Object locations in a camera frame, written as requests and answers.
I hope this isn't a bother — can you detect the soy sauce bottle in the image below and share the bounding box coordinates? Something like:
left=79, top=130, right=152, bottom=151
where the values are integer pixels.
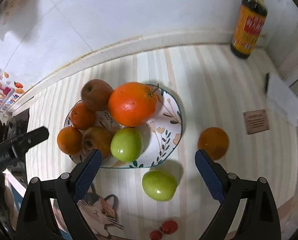
left=230, top=0, right=268, bottom=59

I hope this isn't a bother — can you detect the black pen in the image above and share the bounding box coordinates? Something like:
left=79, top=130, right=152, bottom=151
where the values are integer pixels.
left=264, top=73, right=270, bottom=94

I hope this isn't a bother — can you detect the dark red apple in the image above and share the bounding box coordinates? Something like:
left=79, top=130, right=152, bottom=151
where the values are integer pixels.
left=82, top=126, right=114, bottom=159

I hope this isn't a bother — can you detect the striped cat table mat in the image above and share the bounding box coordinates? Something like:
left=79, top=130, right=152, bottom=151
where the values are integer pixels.
left=26, top=45, right=298, bottom=239

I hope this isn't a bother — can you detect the large orange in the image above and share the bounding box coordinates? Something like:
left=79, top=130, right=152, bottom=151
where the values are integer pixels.
left=108, top=82, right=158, bottom=127

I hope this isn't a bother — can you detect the brown label card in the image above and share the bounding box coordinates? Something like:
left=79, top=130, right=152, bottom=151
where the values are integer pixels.
left=243, top=109, right=270, bottom=135

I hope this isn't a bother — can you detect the small orange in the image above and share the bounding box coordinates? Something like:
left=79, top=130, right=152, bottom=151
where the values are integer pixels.
left=57, top=126, right=83, bottom=155
left=70, top=101, right=96, bottom=131

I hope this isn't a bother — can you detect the green apple off plate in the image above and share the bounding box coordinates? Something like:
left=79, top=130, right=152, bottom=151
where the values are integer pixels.
left=142, top=170, right=178, bottom=202

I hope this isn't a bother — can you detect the green apple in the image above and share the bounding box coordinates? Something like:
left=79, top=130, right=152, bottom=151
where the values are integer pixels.
left=110, top=127, right=143, bottom=163

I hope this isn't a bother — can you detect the white folded paper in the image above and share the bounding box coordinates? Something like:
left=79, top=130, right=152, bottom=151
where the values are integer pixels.
left=266, top=73, right=298, bottom=127

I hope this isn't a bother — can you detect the colourful sticker sheet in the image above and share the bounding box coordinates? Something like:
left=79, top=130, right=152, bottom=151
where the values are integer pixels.
left=0, top=69, right=25, bottom=113

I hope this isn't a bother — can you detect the dark orange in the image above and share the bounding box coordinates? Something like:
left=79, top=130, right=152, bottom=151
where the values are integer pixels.
left=197, top=127, right=229, bottom=160

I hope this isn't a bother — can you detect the small orange on plate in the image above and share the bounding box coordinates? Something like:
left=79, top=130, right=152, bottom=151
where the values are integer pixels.
left=70, top=101, right=96, bottom=131

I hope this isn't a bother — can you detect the floral ceramic plate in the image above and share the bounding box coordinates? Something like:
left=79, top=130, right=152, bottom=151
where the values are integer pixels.
left=62, top=84, right=183, bottom=168

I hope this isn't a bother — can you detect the red cherry tomato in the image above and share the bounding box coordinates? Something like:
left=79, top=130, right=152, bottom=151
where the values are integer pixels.
left=160, top=220, right=178, bottom=235
left=150, top=230, right=163, bottom=240

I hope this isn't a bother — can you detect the brownish red apple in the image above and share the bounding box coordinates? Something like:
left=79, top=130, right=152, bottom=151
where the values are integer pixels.
left=81, top=79, right=114, bottom=112

